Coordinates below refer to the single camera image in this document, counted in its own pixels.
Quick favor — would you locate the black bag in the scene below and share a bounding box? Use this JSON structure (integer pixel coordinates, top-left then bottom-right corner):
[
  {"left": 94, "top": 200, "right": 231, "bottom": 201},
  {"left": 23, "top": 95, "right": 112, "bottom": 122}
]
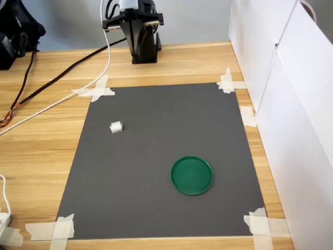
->
[{"left": 0, "top": 0, "right": 47, "bottom": 70}]

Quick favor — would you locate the white power cable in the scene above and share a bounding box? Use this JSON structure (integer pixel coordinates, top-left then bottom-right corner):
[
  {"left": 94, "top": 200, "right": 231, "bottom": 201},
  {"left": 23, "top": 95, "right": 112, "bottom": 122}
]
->
[{"left": 0, "top": 173, "right": 12, "bottom": 217}]

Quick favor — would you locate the thin black cable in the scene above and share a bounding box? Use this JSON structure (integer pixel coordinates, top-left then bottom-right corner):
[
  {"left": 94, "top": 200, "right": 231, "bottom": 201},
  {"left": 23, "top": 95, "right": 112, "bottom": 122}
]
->
[{"left": 9, "top": 48, "right": 37, "bottom": 113}]

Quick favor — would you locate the small white plastic terminal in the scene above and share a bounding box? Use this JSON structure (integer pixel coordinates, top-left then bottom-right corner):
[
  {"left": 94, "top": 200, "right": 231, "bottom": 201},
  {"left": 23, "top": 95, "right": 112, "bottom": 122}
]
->
[{"left": 109, "top": 121, "right": 124, "bottom": 134}]

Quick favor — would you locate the white camera cable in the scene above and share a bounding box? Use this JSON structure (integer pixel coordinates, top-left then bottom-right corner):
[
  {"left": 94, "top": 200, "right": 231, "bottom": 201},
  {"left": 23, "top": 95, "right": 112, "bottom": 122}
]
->
[{"left": 0, "top": 0, "right": 112, "bottom": 136}]

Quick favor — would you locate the white masking tape strip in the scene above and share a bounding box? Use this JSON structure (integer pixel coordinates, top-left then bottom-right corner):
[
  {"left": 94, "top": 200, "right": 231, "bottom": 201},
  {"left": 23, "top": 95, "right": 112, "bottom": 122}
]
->
[
  {"left": 24, "top": 221, "right": 75, "bottom": 241},
  {"left": 90, "top": 74, "right": 109, "bottom": 103},
  {"left": 0, "top": 226, "right": 24, "bottom": 247},
  {"left": 71, "top": 87, "right": 116, "bottom": 97},
  {"left": 239, "top": 106, "right": 258, "bottom": 128},
  {"left": 220, "top": 68, "right": 235, "bottom": 94},
  {"left": 48, "top": 213, "right": 75, "bottom": 250},
  {"left": 243, "top": 215, "right": 291, "bottom": 238},
  {"left": 249, "top": 207, "right": 274, "bottom": 250},
  {"left": 216, "top": 81, "right": 247, "bottom": 91}
]

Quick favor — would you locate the black box device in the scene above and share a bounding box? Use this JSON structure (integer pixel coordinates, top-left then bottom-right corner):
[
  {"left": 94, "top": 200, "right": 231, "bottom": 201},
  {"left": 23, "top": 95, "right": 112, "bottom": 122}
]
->
[{"left": 0, "top": 35, "right": 19, "bottom": 70}]

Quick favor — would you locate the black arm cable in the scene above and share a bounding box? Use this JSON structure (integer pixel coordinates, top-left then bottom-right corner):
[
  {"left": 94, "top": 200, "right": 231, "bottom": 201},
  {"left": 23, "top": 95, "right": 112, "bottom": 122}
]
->
[{"left": 105, "top": 0, "right": 122, "bottom": 20}]

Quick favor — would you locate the dark grey mat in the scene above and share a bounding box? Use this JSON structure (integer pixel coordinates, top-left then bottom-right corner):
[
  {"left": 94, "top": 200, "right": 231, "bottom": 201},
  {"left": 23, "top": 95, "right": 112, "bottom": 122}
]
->
[{"left": 56, "top": 82, "right": 268, "bottom": 240}]

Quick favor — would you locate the thick black braided cable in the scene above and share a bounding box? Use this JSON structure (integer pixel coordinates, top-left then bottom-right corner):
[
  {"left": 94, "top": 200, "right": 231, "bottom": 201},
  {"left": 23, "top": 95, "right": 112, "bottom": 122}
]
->
[{"left": 0, "top": 37, "right": 128, "bottom": 128}]

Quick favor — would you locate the round green lid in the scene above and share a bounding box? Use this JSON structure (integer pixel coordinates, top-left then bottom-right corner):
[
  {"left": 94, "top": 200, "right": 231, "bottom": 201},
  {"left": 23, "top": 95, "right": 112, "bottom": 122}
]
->
[{"left": 170, "top": 155, "right": 214, "bottom": 197}]

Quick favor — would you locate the white partition panel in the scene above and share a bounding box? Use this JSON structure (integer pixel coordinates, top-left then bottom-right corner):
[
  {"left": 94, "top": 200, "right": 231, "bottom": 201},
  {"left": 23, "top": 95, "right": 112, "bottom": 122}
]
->
[
  {"left": 255, "top": 0, "right": 333, "bottom": 250},
  {"left": 228, "top": 0, "right": 298, "bottom": 113}
]

